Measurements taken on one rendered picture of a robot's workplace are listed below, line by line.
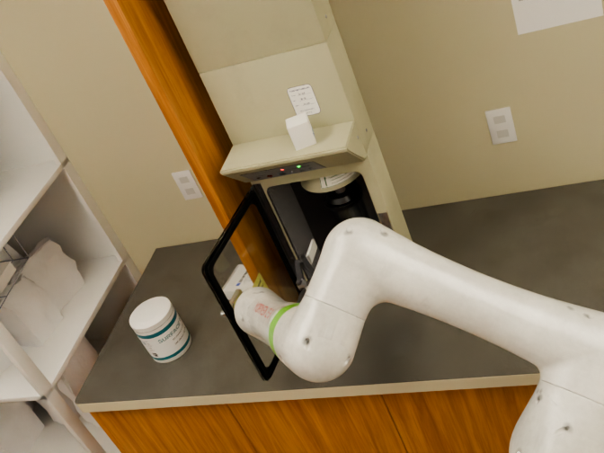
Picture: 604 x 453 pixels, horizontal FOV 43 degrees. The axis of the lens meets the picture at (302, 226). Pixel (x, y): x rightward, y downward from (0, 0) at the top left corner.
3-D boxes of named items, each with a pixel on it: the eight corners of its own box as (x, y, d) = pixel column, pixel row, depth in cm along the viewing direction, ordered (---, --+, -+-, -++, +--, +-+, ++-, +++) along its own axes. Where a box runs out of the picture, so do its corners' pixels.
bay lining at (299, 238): (326, 231, 232) (286, 136, 212) (409, 219, 222) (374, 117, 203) (311, 287, 213) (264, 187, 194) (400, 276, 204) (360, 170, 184)
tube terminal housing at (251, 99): (325, 250, 237) (227, 27, 195) (426, 236, 225) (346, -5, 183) (309, 307, 219) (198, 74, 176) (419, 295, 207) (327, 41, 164)
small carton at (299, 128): (294, 140, 178) (285, 119, 174) (314, 133, 177) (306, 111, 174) (296, 151, 173) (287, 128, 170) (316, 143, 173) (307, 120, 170)
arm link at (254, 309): (306, 377, 139) (340, 325, 140) (256, 342, 136) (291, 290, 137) (260, 342, 173) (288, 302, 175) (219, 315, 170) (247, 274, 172)
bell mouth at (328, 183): (308, 158, 209) (301, 142, 206) (369, 146, 202) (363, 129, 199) (294, 198, 195) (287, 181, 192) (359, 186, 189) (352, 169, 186)
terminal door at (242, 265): (306, 298, 214) (253, 186, 192) (267, 384, 193) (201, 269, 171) (304, 298, 215) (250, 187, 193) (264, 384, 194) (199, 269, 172)
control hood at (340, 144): (246, 177, 193) (231, 145, 187) (368, 155, 181) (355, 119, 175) (235, 205, 184) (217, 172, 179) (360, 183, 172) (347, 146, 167)
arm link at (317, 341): (379, 326, 123) (314, 297, 119) (348, 401, 121) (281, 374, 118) (341, 312, 140) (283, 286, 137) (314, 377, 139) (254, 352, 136)
